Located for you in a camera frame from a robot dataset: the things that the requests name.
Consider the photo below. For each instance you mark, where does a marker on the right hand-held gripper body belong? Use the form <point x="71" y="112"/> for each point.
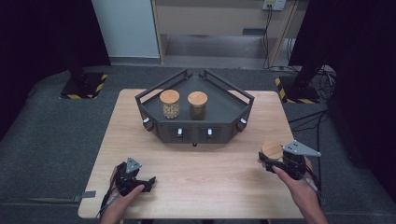
<point x="294" y="165"/>

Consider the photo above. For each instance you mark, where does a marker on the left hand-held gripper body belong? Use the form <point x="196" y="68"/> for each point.
<point x="129" y="182"/>

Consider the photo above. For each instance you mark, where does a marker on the glass jar brown contents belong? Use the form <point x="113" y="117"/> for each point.
<point x="271" y="150"/>

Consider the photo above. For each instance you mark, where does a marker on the black corner shelf rack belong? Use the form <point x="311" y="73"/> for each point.
<point x="218" y="105"/>

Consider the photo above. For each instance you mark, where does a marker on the glass jar pale beans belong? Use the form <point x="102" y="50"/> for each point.
<point x="170" y="104"/>

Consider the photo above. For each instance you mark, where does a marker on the glass jar dark green contents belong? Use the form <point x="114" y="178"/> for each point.
<point x="197" y="105"/>

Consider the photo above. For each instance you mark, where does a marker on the person's left hand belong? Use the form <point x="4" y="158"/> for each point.
<point x="120" y="205"/>

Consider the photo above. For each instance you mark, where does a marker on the person's right hand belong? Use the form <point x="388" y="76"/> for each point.
<point x="303" y="191"/>

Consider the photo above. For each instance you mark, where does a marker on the grey tape strip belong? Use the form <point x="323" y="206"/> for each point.
<point x="84" y="195"/>

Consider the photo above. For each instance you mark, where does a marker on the black stand hazard-striped base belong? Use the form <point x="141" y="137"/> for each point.
<point x="82" y="85"/>
<point x="299" y="91"/>

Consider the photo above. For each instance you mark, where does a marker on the black curtain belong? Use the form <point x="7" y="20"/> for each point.
<point x="361" y="62"/>
<point x="37" y="46"/>

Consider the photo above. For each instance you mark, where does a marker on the white panel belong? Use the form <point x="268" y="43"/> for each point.
<point x="126" y="28"/>

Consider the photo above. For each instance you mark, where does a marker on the wooden cabinet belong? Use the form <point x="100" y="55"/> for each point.
<point x="214" y="18"/>

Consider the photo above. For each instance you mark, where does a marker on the white power strip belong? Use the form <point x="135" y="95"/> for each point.
<point x="274" y="4"/>

